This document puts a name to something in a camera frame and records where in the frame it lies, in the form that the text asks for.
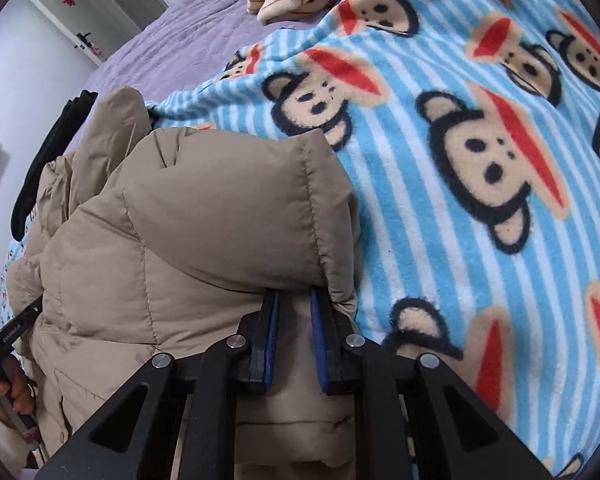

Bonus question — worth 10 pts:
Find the beige puffer jacket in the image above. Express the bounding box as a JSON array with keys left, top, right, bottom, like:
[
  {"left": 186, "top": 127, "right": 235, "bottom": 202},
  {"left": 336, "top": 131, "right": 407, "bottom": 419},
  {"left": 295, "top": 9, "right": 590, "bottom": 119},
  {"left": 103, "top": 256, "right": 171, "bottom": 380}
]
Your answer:
[{"left": 7, "top": 87, "right": 360, "bottom": 479}]

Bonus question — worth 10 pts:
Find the white sleeved left forearm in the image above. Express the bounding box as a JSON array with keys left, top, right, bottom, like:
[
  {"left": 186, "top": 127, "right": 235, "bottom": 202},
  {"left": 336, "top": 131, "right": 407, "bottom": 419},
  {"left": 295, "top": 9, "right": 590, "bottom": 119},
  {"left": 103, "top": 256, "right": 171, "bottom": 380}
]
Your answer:
[{"left": 0, "top": 421, "right": 31, "bottom": 479}]

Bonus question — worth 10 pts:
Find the person's left hand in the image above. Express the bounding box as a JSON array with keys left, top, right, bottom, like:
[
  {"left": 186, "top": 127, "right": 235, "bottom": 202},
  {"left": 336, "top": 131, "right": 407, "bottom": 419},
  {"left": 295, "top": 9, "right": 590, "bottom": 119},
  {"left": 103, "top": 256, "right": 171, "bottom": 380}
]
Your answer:
[{"left": 0, "top": 356, "right": 35, "bottom": 427}]

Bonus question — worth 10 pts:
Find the black garment on bed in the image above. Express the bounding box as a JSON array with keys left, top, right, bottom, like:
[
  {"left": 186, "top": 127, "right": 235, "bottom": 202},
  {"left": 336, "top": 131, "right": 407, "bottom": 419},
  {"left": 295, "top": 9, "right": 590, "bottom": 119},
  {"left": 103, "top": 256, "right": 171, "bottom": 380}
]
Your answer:
[{"left": 10, "top": 90, "right": 98, "bottom": 242}]

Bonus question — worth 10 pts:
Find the blue striped monkey blanket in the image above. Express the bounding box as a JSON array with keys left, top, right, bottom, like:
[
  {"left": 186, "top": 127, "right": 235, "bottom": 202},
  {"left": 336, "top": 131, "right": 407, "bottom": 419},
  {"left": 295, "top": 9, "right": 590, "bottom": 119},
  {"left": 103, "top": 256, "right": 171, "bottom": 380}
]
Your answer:
[{"left": 0, "top": 0, "right": 600, "bottom": 479}]

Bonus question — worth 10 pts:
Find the purple quilted bedspread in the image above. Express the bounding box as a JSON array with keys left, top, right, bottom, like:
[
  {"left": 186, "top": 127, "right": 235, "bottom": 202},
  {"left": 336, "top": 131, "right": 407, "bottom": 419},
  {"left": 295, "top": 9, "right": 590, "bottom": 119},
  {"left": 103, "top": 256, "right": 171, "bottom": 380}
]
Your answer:
[{"left": 61, "top": 0, "right": 332, "bottom": 156}]

